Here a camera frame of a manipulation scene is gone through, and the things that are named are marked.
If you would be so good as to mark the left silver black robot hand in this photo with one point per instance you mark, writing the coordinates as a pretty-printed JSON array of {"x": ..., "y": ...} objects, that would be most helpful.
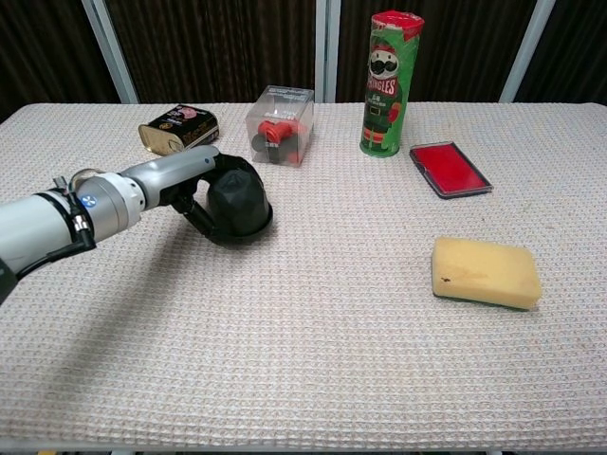
[{"x": 180, "y": 170}]

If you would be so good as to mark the black round jar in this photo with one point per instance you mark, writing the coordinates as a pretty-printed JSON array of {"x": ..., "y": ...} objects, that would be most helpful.
[{"x": 237, "y": 204}]

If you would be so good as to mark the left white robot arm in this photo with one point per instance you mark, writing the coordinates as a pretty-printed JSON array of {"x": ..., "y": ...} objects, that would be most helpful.
[{"x": 42, "y": 223}]

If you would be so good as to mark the black gold tin can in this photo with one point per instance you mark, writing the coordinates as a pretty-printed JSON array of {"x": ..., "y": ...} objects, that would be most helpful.
[{"x": 189, "y": 125}]

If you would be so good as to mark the clear box with red toy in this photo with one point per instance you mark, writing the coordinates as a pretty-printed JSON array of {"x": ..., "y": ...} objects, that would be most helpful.
[{"x": 280, "y": 128}]

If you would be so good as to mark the dark brown curtain panel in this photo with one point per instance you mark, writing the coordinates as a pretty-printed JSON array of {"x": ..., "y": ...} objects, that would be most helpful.
[
  {"x": 455, "y": 47},
  {"x": 213, "y": 42},
  {"x": 42, "y": 52},
  {"x": 574, "y": 52}
]

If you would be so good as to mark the white waffle tablecloth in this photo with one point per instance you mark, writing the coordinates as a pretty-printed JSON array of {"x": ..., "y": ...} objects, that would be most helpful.
[{"x": 303, "y": 341}]

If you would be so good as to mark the green Pringles can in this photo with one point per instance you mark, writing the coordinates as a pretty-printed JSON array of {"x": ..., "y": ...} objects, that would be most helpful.
[{"x": 386, "y": 95}]

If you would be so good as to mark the red ink pad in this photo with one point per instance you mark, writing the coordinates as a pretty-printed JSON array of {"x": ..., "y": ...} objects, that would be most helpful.
[{"x": 448, "y": 168}]

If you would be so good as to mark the yellow sponge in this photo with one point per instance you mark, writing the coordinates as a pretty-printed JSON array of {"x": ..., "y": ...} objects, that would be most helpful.
[{"x": 483, "y": 272}]

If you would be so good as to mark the white partition post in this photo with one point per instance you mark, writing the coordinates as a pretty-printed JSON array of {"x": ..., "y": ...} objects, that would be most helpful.
[
  {"x": 526, "y": 52},
  {"x": 111, "y": 52},
  {"x": 327, "y": 47}
]

